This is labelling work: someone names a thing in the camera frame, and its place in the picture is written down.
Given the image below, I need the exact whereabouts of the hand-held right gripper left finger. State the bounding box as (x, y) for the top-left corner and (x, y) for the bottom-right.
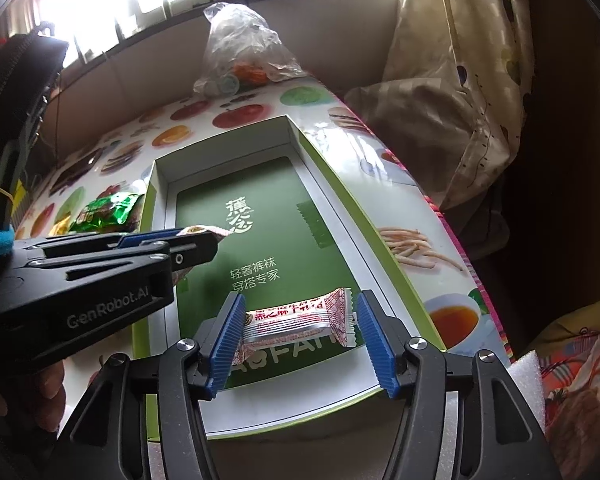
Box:
(55, 292), (248, 480)

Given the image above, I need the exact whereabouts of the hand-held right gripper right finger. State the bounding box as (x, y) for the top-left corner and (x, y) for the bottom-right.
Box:
(355, 290), (548, 480)

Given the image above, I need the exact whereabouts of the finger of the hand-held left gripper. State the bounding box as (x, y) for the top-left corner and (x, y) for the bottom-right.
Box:
(29, 232), (224, 282)
(10, 227), (186, 261)

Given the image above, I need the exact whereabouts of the pink white candy packet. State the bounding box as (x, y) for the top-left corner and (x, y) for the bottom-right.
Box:
(172, 224), (232, 290)

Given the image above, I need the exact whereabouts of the green chocolate biscuit packet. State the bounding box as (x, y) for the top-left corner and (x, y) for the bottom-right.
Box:
(70, 192), (146, 235)

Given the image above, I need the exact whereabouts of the white red candy packet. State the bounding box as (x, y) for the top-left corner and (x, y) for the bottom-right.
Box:
(232, 287), (358, 366)

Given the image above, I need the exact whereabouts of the green cardboard box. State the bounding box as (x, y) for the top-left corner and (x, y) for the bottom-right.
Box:
(130, 115), (448, 441)

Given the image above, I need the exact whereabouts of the person's left hand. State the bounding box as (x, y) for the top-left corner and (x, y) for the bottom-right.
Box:
(0, 360), (67, 442)

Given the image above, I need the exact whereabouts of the white foam sheet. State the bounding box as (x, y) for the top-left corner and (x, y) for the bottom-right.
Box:
(442, 345), (548, 480)

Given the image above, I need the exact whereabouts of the black zippered bag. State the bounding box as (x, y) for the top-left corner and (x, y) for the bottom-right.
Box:
(0, 32), (71, 231)

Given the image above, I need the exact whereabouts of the colourful patterned blanket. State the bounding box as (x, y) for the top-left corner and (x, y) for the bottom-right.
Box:
(525, 300), (600, 480)

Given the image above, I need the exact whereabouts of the clear plastic bag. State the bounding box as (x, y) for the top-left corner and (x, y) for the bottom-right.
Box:
(194, 2), (308, 98)

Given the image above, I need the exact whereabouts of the cream patterned curtain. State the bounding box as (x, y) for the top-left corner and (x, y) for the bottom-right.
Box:
(342, 0), (538, 261)

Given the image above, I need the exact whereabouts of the brown wooden wardrobe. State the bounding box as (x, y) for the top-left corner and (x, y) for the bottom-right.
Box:
(522, 0), (600, 311)

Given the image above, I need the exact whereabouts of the thin black cable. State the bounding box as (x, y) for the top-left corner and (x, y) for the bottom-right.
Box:
(54, 67), (64, 161)

